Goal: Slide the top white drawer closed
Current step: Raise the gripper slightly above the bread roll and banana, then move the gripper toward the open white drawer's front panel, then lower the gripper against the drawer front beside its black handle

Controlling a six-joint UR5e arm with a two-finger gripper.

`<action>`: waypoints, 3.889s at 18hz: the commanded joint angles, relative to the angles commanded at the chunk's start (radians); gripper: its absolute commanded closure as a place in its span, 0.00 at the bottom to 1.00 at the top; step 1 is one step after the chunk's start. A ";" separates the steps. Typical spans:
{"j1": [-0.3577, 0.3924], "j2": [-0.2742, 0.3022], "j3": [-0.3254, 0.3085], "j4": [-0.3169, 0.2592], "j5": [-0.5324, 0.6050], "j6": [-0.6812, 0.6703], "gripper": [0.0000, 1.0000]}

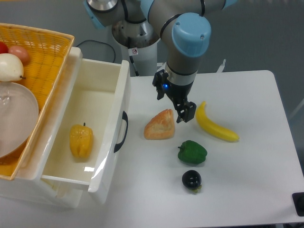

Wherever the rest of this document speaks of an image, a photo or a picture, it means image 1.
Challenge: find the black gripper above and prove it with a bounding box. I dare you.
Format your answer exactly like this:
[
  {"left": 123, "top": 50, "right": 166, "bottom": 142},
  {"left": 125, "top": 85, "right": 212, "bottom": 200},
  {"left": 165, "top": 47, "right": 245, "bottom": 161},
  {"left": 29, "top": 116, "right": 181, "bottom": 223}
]
[{"left": 152, "top": 69, "right": 197, "bottom": 123}]

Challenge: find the white drawer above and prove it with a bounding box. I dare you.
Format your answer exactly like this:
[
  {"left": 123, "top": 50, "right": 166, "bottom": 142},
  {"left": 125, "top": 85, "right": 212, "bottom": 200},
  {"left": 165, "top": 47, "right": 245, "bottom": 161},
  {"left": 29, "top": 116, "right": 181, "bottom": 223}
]
[{"left": 42, "top": 59, "right": 131, "bottom": 208}]

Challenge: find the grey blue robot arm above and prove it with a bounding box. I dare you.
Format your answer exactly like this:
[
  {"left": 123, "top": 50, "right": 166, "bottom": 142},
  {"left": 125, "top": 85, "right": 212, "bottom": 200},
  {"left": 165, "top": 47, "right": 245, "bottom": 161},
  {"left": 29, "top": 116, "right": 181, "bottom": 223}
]
[{"left": 84, "top": 0, "right": 234, "bottom": 122}]

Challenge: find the white drawer cabinet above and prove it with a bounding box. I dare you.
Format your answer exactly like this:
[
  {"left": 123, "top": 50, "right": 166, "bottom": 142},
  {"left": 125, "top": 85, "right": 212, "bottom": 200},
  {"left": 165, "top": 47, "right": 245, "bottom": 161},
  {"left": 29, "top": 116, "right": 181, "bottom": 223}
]
[{"left": 0, "top": 47, "right": 89, "bottom": 209}]

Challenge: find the bread pastry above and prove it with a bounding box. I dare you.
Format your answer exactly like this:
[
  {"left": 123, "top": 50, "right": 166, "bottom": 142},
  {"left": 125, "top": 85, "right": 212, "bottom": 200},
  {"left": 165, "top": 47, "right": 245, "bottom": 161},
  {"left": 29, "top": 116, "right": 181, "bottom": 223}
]
[{"left": 143, "top": 109, "right": 175, "bottom": 140}]

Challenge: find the yellow banana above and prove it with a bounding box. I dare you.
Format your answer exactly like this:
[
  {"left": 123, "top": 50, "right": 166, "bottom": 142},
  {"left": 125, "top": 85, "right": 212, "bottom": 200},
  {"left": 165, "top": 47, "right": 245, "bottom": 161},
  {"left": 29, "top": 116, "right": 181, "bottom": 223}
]
[{"left": 195, "top": 101, "right": 239, "bottom": 142}]

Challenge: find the green bell pepper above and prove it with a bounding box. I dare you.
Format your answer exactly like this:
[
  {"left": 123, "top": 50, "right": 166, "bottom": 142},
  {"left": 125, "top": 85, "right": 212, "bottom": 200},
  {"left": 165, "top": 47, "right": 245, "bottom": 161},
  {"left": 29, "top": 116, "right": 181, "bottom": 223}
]
[{"left": 177, "top": 140, "right": 208, "bottom": 164}]

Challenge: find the dark purple eggplant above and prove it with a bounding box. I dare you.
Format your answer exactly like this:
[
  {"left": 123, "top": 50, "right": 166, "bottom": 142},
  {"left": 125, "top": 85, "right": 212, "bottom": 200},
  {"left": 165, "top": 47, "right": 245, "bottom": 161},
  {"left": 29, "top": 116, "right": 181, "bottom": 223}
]
[{"left": 181, "top": 170, "right": 202, "bottom": 193}]

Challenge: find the yellow bell pepper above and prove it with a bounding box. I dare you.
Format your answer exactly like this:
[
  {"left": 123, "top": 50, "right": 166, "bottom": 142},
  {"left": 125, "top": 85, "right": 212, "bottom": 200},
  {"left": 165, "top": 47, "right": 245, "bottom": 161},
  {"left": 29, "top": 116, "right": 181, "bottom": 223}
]
[{"left": 69, "top": 122, "right": 94, "bottom": 159}]

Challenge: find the orange woven basket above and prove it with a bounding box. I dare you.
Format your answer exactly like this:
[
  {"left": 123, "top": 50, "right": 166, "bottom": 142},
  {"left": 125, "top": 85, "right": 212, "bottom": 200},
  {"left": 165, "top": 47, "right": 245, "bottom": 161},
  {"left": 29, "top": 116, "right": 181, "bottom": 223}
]
[{"left": 0, "top": 23, "right": 75, "bottom": 181}]

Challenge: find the pink peach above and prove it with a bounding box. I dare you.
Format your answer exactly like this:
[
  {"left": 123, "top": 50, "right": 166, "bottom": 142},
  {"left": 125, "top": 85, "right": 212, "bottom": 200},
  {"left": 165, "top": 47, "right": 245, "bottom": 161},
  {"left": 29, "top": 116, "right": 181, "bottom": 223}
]
[{"left": 8, "top": 46, "right": 30, "bottom": 65}]

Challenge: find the black table corner device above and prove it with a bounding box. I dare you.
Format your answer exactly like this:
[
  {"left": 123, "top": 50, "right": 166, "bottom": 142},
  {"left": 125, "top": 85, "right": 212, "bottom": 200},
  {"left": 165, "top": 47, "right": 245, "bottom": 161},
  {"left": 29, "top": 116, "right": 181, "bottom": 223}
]
[{"left": 292, "top": 192, "right": 304, "bottom": 217}]

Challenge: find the white pear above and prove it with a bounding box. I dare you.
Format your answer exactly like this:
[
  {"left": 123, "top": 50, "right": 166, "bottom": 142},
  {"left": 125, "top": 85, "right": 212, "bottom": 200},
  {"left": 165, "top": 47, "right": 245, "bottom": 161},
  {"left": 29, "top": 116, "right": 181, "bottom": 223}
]
[{"left": 0, "top": 53, "right": 26, "bottom": 82}]

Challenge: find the red tomato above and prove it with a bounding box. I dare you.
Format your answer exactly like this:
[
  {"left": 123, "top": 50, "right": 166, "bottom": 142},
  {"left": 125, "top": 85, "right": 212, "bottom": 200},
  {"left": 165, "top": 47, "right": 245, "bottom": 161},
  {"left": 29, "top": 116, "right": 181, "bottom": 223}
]
[{"left": 0, "top": 41, "right": 9, "bottom": 54}]

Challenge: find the black cable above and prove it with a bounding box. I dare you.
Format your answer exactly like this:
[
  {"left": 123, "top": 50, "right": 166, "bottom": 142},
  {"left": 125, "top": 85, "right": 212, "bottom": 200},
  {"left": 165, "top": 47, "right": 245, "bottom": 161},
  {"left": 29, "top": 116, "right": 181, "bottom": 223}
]
[{"left": 75, "top": 39, "right": 116, "bottom": 63}]

